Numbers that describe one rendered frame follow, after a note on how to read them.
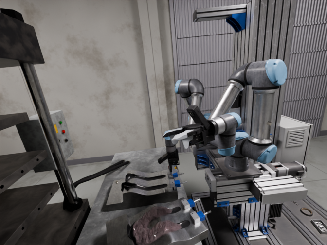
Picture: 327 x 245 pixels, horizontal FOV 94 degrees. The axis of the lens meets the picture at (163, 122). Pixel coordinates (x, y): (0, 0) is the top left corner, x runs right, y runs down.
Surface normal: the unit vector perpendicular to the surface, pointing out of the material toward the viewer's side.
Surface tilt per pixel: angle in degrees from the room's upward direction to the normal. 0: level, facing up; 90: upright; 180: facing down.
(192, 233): 0
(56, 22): 90
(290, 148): 90
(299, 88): 90
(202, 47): 90
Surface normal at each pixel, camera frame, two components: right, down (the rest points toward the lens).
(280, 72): 0.47, 0.08
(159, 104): 0.05, 0.29
